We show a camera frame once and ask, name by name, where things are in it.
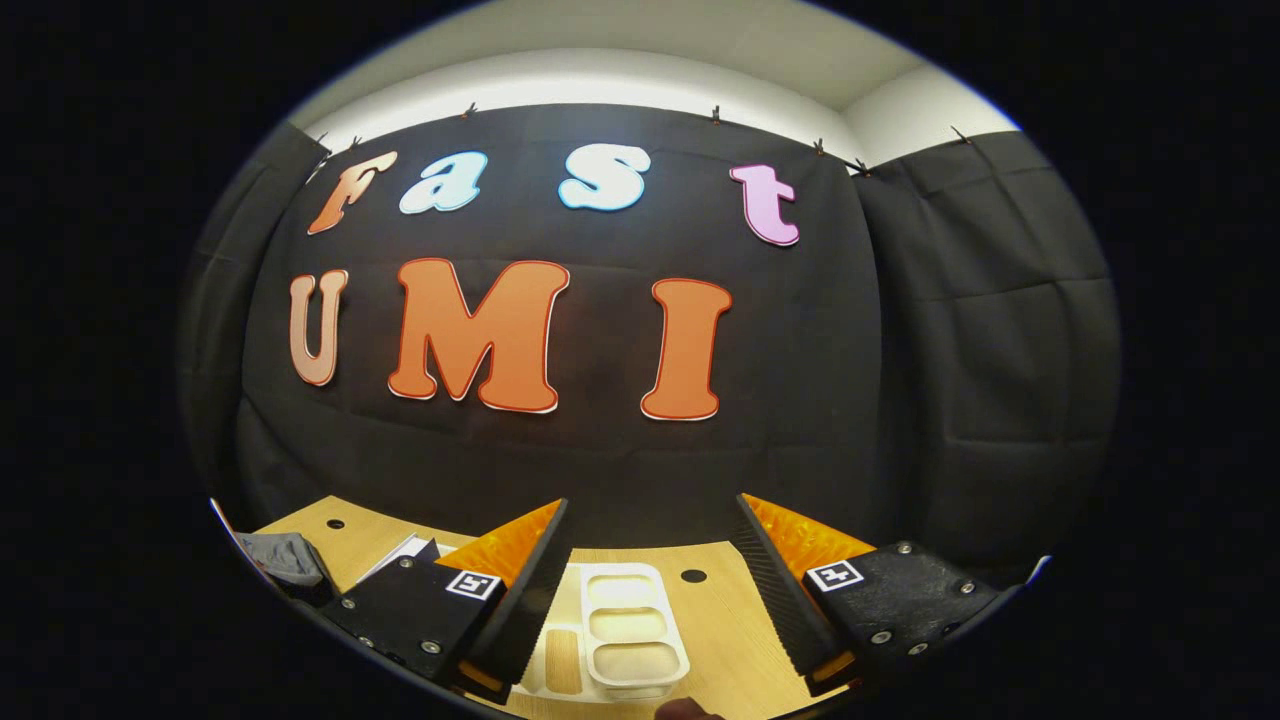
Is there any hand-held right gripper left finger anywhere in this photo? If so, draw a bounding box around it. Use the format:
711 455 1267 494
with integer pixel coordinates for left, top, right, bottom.
317 497 572 703

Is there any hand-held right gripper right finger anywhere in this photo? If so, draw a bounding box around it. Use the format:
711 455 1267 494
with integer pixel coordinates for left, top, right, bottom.
736 492 1004 699

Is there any grey schoolbag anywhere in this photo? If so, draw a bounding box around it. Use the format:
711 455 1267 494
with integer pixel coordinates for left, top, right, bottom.
233 531 336 606

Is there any white bookshelf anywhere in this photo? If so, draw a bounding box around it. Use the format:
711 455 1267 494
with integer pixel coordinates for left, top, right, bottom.
515 562 693 703

